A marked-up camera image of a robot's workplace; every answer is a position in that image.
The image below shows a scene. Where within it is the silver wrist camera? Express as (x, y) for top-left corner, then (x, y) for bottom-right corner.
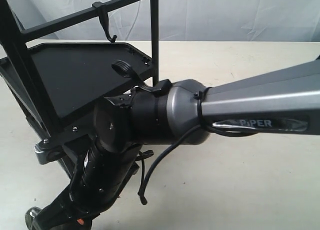
(34, 138), (66, 165)

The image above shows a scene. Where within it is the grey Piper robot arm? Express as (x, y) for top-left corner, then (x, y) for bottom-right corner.
(25, 59), (320, 229)

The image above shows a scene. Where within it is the black metal shelf rack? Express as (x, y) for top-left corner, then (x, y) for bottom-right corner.
(0, 0), (161, 180)

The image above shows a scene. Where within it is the black plastic hook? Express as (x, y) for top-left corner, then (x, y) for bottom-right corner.
(92, 2), (117, 43)

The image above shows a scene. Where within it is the white backdrop cloth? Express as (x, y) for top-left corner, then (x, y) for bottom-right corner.
(9, 0), (320, 42)

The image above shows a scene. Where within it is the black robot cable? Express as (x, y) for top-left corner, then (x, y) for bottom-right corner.
(137, 119), (258, 205)

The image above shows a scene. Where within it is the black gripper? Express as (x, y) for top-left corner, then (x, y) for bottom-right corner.
(32, 140), (140, 229)

